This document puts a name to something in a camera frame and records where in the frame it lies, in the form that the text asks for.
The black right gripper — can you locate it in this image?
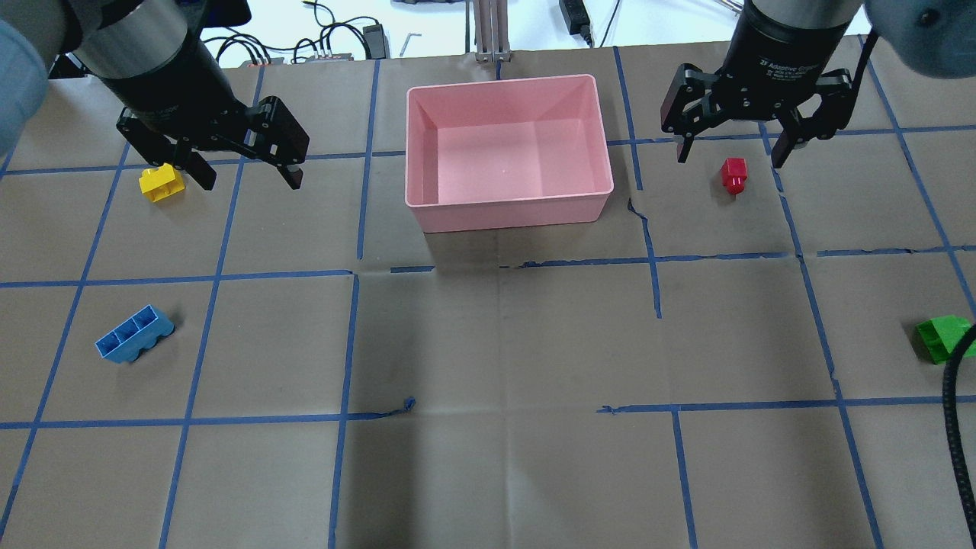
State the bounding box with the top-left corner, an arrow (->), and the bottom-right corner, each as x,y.
661,20 -> 854,169

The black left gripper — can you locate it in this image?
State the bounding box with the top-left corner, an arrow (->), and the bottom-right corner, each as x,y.
102,38 -> 310,191

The yellow toy block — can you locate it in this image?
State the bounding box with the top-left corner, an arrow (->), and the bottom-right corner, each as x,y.
137,163 -> 185,203

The red toy block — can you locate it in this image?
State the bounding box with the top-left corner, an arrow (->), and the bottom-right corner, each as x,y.
721,157 -> 747,197

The blue long toy block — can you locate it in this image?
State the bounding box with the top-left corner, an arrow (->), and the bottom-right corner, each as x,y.
95,303 -> 175,364

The green toy block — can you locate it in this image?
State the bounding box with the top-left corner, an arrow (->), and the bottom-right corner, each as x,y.
914,315 -> 973,364

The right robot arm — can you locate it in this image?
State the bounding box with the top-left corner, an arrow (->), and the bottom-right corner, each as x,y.
661,1 -> 975,169

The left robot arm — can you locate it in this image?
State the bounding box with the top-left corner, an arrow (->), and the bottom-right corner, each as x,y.
1,1 -> 310,190

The pink plastic box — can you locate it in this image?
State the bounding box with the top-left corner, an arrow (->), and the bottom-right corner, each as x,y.
404,74 -> 614,234

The small black power adapter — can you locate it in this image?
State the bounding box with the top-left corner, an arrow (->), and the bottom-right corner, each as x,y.
362,23 -> 388,59

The hex key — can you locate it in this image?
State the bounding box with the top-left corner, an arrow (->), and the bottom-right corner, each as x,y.
398,32 -> 422,58

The black cable bundle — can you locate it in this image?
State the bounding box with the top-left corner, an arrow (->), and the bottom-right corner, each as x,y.
202,0 -> 374,68

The aluminium frame post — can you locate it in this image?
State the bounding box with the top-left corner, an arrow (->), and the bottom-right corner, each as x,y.
473,0 -> 512,63

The black corrugated cable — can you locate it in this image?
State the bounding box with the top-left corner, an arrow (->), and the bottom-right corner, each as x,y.
942,324 -> 976,549

